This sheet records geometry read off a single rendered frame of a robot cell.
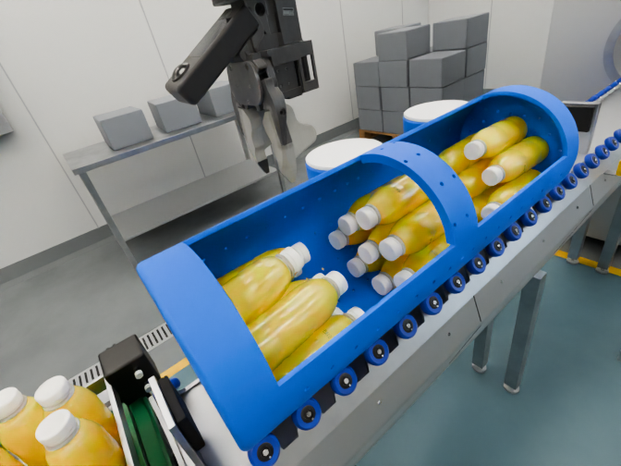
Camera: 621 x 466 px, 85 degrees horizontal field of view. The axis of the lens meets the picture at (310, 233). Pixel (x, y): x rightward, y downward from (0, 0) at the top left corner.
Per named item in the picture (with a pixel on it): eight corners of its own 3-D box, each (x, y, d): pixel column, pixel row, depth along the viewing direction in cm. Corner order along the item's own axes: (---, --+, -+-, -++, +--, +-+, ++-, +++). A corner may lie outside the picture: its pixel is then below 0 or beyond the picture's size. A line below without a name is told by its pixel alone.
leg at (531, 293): (521, 387, 142) (550, 272, 110) (515, 397, 140) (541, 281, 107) (507, 379, 147) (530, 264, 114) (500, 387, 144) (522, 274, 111)
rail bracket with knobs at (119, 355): (169, 393, 65) (146, 359, 59) (131, 420, 62) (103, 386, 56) (155, 362, 72) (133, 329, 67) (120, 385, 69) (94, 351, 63)
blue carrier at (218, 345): (556, 212, 85) (602, 92, 68) (262, 489, 45) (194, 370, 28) (453, 177, 104) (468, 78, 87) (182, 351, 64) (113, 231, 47)
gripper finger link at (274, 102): (299, 140, 38) (271, 58, 36) (288, 144, 38) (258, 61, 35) (279, 144, 42) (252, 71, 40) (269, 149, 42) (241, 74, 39)
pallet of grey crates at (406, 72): (481, 130, 399) (491, 11, 337) (441, 153, 363) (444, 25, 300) (399, 121, 486) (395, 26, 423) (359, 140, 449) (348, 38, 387)
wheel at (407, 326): (407, 307, 60) (400, 307, 62) (393, 325, 58) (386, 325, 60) (423, 325, 60) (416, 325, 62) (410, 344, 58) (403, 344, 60)
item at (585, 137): (589, 152, 110) (602, 102, 102) (584, 155, 108) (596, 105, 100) (554, 147, 117) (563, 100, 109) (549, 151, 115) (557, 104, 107)
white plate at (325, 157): (292, 155, 126) (293, 159, 126) (332, 175, 104) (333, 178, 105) (353, 133, 135) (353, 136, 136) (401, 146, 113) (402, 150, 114)
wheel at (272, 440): (266, 426, 47) (262, 423, 48) (242, 456, 45) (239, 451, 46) (288, 449, 47) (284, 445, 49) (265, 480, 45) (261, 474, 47)
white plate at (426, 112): (472, 97, 148) (472, 100, 149) (407, 104, 158) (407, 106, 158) (477, 115, 127) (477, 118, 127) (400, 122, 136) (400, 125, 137)
